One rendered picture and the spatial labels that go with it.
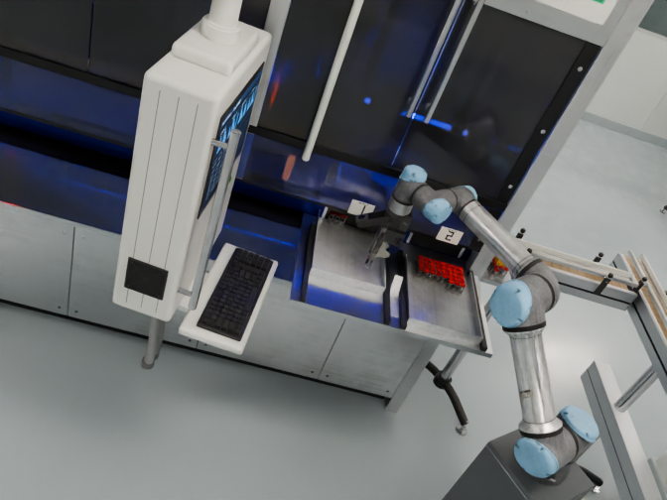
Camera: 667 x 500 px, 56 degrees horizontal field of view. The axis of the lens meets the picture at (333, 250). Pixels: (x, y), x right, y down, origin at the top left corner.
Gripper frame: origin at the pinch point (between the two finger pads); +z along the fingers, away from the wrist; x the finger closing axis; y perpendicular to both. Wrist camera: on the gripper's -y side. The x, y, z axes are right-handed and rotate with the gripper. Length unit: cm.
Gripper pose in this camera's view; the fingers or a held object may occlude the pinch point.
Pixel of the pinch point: (369, 254)
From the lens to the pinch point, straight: 211.4
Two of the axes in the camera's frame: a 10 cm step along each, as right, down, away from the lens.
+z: -3.1, 7.5, 5.9
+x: 0.5, -6.0, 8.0
